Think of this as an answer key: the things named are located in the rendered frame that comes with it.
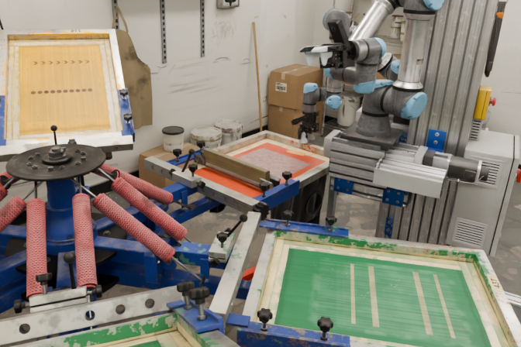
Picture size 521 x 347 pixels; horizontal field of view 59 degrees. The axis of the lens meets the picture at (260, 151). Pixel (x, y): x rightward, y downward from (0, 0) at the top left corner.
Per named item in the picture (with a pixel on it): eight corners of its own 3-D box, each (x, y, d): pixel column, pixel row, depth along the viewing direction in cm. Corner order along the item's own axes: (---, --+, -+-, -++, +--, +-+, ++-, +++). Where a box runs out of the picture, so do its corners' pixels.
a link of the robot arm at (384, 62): (398, 88, 247) (321, 24, 233) (388, 82, 261) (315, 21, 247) (413, 70, 244) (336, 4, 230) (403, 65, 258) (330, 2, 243)
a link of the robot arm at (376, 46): (386, 62, 166) (389, 38, 163) (366, 65, 159) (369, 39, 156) (368, 59, 171) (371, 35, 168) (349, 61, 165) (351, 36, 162)
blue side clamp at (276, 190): (290, 190, 219) (291, 176, 216) (298, 193, 216) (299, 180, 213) (248, 212, 197) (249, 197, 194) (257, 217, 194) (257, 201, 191)
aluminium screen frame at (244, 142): (265, 135, 285) (265, 129, 284) (349, 161, 251) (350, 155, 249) (164, 173, 228) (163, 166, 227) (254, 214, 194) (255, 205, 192)
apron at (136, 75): (150, 122, 430) (143, 4, 391) (154, 125, 425) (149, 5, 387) (98, 136, 391) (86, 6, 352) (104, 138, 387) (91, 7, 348)
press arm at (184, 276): (430, 317, 151) (433, 303, 149) (433, 330, 146) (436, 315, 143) (77, 268, 169) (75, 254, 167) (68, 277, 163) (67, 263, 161)
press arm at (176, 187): (188, 187, 205) (188, 177, 203) (197, 192, 202) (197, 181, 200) (156, 200, 193) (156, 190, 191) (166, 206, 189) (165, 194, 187)
